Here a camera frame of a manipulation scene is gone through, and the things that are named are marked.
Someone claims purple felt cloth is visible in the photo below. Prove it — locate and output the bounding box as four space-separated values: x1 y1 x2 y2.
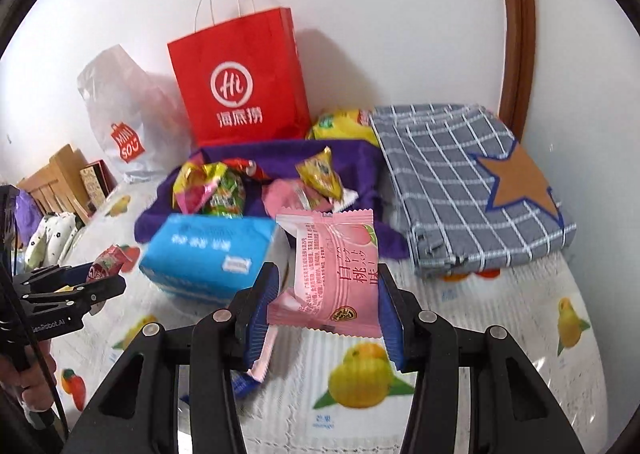
134 139 409 261

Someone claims yellow triangular snack packet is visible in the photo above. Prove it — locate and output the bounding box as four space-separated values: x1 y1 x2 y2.
295 147 346 201

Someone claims large yellow snack bag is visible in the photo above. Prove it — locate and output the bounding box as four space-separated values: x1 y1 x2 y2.
305 108 381 147

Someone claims grey plaid star cloth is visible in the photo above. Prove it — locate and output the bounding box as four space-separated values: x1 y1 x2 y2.
368 103 577 281

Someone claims fruit print bed sheet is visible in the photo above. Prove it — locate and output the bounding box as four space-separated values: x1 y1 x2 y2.
10 179 609 454

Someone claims white spotted cloth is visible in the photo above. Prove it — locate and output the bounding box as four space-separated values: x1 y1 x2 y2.
24 211 84 271

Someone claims yellow and pink snack packet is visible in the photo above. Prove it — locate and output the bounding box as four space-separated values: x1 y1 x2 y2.
172 161 227 213

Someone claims blue tissue pack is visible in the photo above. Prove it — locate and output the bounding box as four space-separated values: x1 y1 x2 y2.
138 213 282 306

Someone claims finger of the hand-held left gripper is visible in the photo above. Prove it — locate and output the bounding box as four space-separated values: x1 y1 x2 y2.
15 261 97 293
22 275 127 317

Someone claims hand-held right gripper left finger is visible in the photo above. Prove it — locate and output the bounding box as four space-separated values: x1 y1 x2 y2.
60 261 282 454

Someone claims green triangular snack packet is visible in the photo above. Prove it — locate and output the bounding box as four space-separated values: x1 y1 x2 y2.
205 171 247 218

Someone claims brown cardboard box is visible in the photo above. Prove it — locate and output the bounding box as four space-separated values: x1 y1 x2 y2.
80 159 119 201

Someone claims red paper shopping bag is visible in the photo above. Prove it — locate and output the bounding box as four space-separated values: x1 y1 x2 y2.
167 0 314 150

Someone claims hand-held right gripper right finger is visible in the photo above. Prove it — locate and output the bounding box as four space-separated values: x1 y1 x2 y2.
377 265 587 454

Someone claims blue snack packet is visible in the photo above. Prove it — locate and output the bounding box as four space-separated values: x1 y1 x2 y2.
231 368 259 399

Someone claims person's left hand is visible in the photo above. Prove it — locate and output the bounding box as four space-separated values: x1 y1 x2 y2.
20 356 57 416

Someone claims orange red snack packet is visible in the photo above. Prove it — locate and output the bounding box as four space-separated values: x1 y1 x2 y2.
227 158 272 181

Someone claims purple fabric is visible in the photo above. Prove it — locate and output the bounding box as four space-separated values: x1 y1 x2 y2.
14 188 45 236

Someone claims white plastic shopping bag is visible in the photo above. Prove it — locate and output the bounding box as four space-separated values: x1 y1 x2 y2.
76 44 195 185

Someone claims wooden furniture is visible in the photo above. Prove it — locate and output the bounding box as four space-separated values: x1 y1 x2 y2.
17 144 94 226

